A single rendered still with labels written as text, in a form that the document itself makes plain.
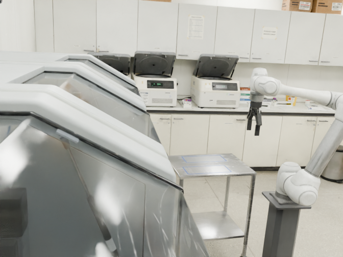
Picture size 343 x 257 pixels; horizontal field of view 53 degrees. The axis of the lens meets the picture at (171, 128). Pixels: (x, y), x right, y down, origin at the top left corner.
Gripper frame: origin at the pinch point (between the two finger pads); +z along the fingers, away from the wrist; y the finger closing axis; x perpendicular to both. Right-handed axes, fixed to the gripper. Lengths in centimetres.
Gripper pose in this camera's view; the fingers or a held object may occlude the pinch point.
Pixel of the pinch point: (252, 131)
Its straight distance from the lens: 234.3
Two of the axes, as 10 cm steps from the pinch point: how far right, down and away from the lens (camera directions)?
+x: -9.9, -0.1, -1.7
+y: -1.6, -2.6, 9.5
